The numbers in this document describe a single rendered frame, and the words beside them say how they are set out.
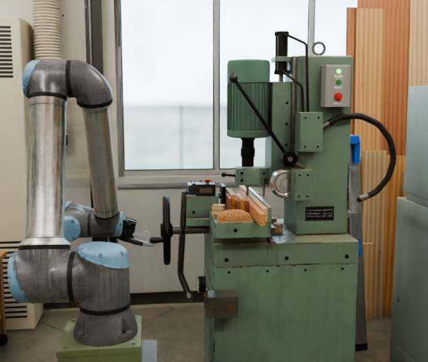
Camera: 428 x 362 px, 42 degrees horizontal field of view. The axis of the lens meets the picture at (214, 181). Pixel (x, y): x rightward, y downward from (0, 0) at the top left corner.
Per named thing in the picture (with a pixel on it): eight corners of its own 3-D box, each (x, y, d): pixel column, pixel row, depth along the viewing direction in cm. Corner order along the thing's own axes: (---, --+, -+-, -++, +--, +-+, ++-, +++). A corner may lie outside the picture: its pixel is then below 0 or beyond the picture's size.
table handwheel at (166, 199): (160, 250, 249) (159, 187, 242) (205, 248, 251) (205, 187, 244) (161, 276, 221) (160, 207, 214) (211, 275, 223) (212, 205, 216)
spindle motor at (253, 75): (224, 136, 238) (224, 62, 233) (264, 136, 239) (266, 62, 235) (229, 138, 220) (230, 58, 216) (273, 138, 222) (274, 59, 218)
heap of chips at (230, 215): (214, 217, 214) (214, 207, 214) (250, 216, 215) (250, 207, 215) (217, 222, 205) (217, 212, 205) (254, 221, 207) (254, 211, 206)
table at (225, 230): (182, 207, 264) (182, 195, 263) (245, 207, 267) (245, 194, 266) (189, 239, 204) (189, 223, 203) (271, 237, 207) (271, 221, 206)
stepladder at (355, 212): (314, 344, 312) (312, 134, 308) (357, 341, 316) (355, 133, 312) (325, 354, 297) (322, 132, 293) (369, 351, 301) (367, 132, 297)
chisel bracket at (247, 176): (234, 186, 236) (234, 166, 235) (266, 185, 237) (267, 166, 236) (236, 189, 229) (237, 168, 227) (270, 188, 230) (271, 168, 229)
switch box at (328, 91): (319, 106, 220) (321, 65, 218) (345, 106, 221) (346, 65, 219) (324, 107, 214) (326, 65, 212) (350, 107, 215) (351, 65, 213)
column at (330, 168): (282, 223, 249) (286, 59, 238) (331, 222, 251) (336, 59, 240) (295, 235, 227) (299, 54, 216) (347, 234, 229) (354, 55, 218)
